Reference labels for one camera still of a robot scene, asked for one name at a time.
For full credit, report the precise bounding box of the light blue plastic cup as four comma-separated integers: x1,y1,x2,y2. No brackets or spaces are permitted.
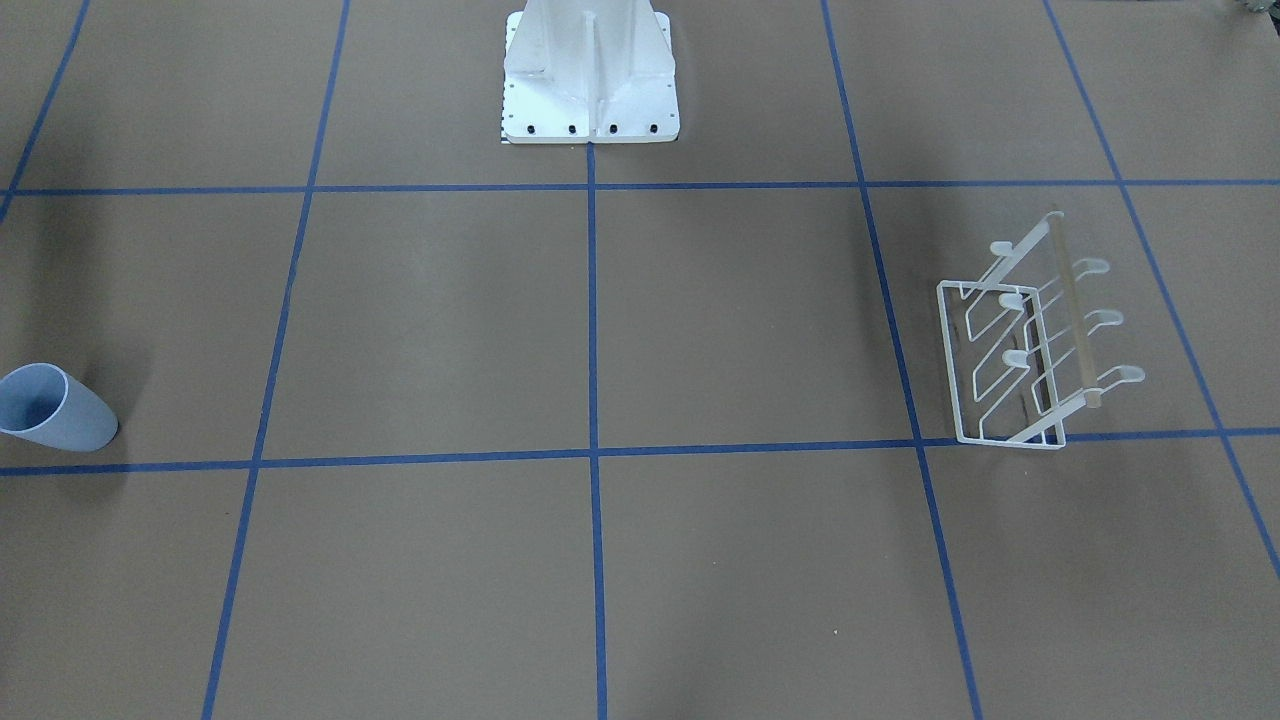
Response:
1,363,119,452

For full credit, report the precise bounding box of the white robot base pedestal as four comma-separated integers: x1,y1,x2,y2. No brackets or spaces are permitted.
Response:
500,1,681,145

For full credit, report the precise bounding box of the white wire cup holder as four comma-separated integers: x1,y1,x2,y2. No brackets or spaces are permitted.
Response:
934,208,1146,451

